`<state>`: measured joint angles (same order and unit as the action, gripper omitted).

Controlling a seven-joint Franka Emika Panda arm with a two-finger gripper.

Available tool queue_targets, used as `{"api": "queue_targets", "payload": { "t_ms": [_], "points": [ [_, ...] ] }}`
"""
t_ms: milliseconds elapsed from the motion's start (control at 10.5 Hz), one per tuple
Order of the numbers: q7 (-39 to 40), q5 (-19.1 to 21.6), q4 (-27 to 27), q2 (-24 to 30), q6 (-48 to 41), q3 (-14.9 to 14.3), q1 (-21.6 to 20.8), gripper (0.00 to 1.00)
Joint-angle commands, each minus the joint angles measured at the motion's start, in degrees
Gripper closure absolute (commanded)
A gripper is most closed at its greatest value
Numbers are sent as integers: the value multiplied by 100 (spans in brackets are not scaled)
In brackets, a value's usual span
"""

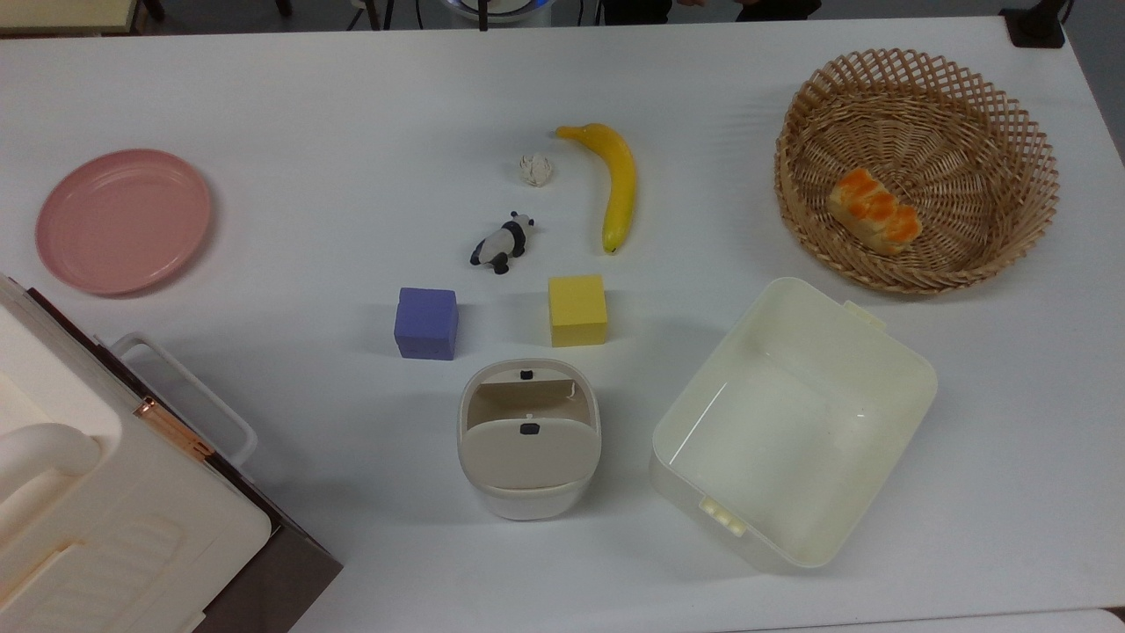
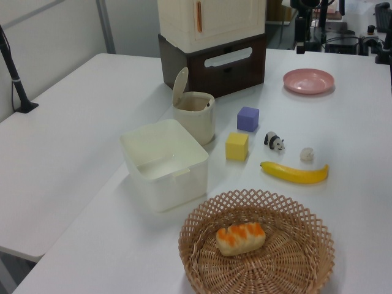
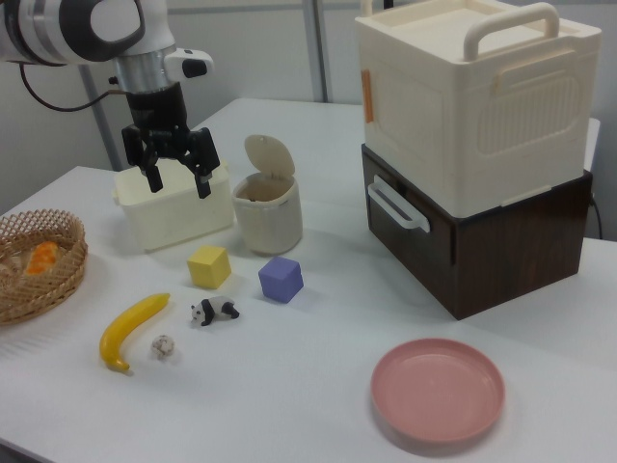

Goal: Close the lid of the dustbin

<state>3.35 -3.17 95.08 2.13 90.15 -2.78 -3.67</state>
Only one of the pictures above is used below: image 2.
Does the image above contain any beige dustbin body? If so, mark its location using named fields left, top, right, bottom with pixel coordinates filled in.
left=172, top=91, right=216, bottom=146

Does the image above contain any black pole stand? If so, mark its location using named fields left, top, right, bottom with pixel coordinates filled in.
left=0, top=24, right=40, bottom=114

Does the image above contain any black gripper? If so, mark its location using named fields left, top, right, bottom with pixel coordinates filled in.
left=295, top=17, right=307, bottom=55

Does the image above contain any panda figurine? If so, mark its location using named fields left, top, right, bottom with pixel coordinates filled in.
left=263, top=130, right=285, bottom=153

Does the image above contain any white plastic storage box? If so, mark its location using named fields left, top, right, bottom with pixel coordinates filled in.
left=119, top=118, right=210, bottom=213

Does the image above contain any toy bread with orange stripes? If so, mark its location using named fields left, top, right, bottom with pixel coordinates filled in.
left=216, top=222, right=266, bottom=257

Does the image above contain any dark brown drawer box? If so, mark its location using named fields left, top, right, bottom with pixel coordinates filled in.
left=157, top=32, right=266, bottom=99

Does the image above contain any yellow toy banana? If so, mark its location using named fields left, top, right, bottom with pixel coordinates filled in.
left=260, top=160, right=330, bottom=185

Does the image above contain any yellow cube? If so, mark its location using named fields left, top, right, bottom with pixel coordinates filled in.
left=225, top=132, right=249, bottom=161

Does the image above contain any woven wicker basket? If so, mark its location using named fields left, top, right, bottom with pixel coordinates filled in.
left=178, top=189, right=336, bottom=294

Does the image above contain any black equipment box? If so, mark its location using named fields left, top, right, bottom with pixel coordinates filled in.
left=324, top=35, right=359, bottom=55

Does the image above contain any black keyboard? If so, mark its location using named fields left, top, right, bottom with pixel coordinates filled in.
left=374, top=2, right=392, bottom=31

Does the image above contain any cream plastic cabinet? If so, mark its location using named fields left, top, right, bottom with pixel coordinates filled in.
left=157, top=0, right=266, bottom=50

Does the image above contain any black clamp mount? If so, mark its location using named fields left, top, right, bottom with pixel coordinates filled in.
left=372, top=39, right=392, bottom=65

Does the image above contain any metal partition post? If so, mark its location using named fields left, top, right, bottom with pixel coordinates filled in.
left=97, top=0, right=116, bottom=55

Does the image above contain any beige dustbin lid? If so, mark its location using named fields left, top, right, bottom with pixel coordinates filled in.
left=171, top=66, right=190, bottom=108

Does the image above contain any pink plate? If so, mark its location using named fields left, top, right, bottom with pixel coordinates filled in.
left=282, top=69, right=336, bottom=95

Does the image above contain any purple cube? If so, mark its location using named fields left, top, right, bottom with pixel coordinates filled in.
left=236, top=106, right=260, bottom=133

